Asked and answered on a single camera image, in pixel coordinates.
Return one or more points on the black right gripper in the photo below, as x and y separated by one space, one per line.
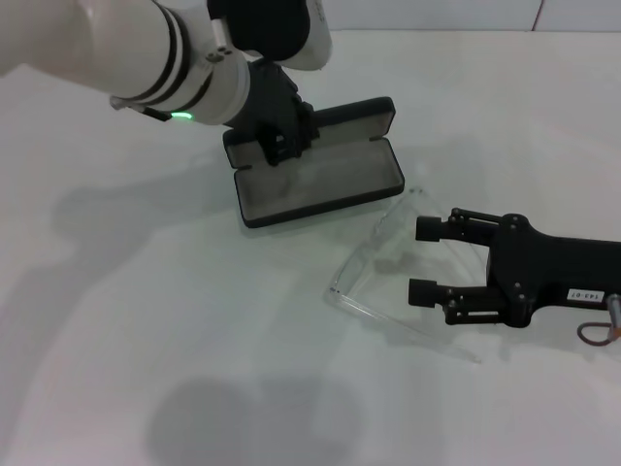
543 272

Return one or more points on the black glasses case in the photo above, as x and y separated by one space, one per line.
320 187

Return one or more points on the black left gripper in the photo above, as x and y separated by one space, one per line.
267 97

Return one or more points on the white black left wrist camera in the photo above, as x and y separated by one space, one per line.
262 24

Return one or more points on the clear transparent glasses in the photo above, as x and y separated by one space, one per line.
359 264

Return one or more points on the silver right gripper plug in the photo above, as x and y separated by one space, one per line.
615 313

